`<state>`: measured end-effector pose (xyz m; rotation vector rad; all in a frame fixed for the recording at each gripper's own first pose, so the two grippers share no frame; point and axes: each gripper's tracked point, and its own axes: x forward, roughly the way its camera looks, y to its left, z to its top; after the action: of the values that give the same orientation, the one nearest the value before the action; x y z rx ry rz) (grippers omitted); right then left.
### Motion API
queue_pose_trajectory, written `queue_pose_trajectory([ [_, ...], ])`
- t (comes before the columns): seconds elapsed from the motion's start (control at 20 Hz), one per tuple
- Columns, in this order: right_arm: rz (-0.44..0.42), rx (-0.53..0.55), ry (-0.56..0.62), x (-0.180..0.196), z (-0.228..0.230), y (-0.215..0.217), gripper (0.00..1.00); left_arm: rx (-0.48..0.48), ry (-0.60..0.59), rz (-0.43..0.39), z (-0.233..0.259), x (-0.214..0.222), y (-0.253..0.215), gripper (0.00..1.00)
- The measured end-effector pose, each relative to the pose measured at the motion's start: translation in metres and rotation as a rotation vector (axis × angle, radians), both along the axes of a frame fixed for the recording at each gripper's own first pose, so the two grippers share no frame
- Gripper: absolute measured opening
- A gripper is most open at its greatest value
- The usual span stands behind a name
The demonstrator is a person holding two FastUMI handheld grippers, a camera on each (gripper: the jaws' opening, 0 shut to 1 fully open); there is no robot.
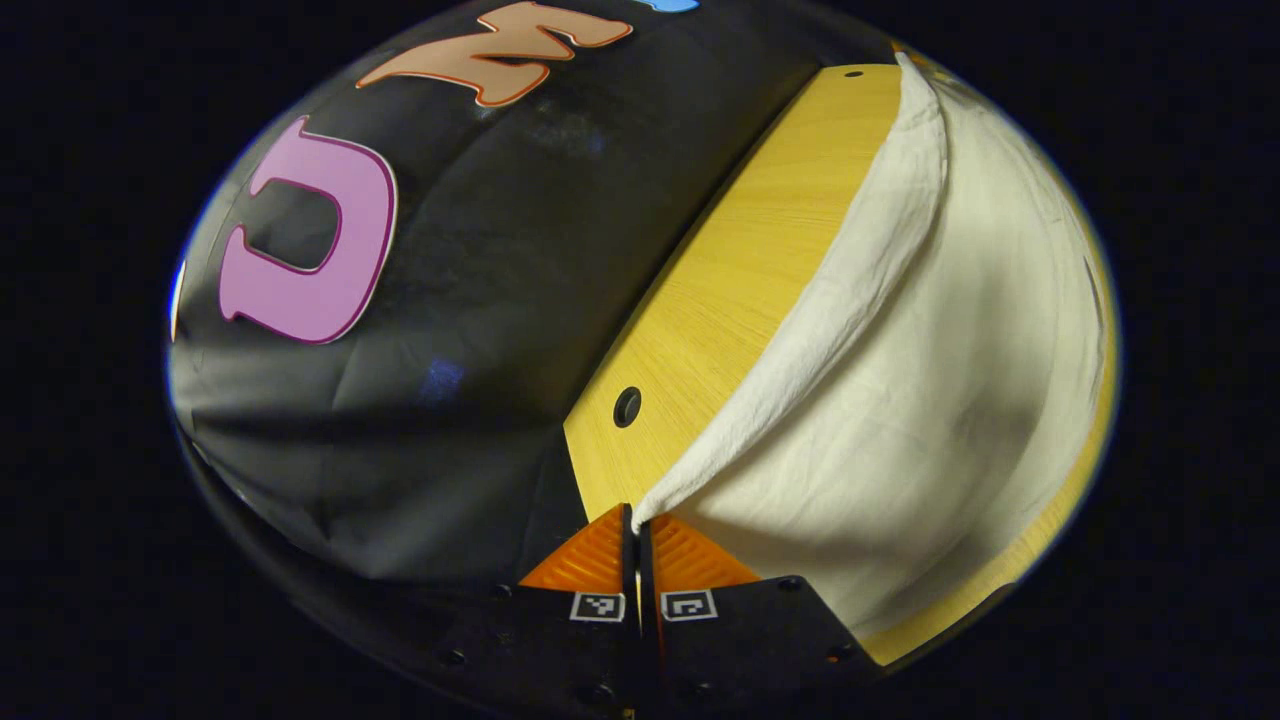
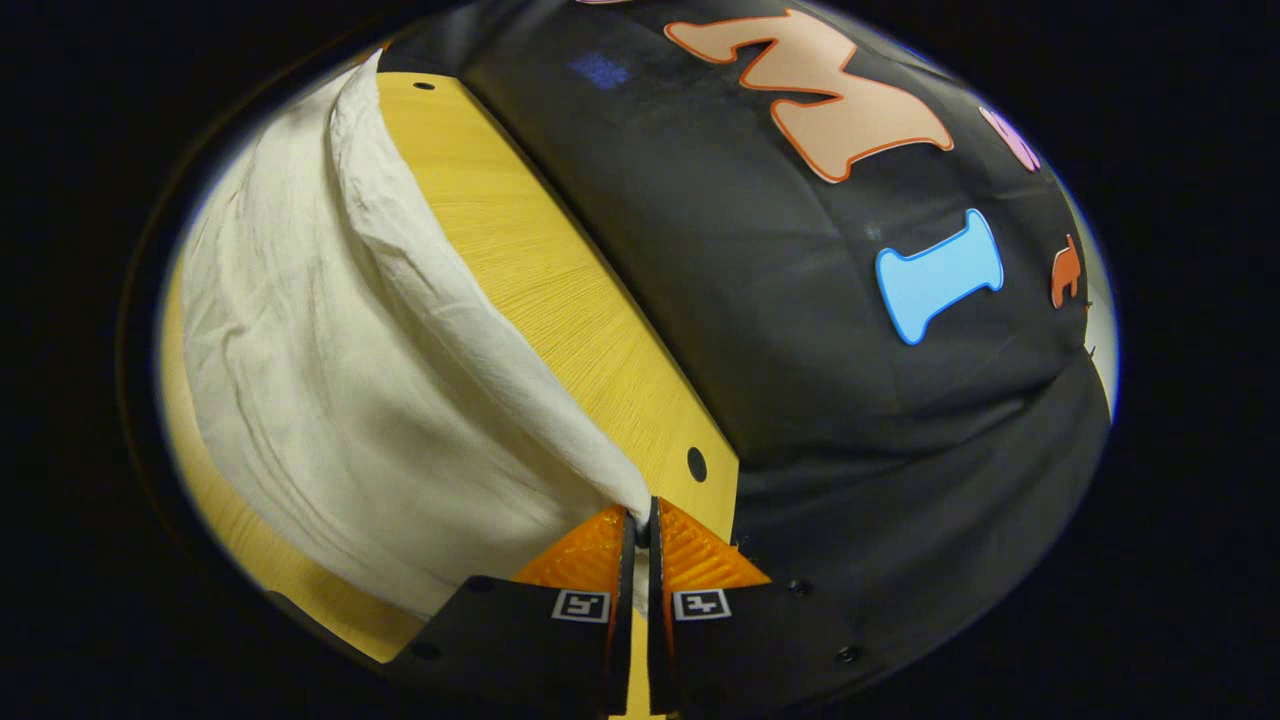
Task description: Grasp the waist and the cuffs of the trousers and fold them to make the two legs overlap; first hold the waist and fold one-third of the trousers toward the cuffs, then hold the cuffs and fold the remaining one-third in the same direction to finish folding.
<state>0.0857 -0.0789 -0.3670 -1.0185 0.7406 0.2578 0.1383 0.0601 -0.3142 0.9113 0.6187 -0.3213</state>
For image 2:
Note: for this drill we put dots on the white jeans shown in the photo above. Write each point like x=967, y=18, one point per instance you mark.
x=330, y=380

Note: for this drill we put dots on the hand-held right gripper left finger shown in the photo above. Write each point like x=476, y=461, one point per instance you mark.
x=626, y=600

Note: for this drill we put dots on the black backdrop cloth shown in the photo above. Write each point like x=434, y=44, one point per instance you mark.
x=800, y=350

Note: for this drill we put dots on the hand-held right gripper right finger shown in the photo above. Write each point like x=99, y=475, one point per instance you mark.
x=657, y=640

